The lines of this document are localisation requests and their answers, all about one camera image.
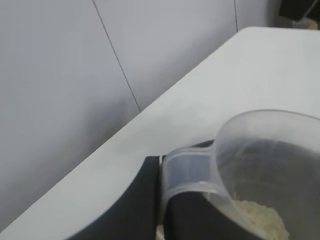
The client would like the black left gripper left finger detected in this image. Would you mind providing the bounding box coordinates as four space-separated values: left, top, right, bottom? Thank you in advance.
67 156 161 240

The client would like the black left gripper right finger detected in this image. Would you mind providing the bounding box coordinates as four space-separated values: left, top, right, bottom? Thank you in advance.
164 139 251 240

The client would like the white uncooked rice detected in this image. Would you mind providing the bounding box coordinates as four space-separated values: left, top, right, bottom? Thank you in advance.
231 198 291 240

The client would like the clear plastic measuring cup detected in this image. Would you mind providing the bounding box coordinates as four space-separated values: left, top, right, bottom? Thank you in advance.
159 108 320 240

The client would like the black background equipment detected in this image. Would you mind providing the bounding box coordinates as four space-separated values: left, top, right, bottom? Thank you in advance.
278 0 320 25

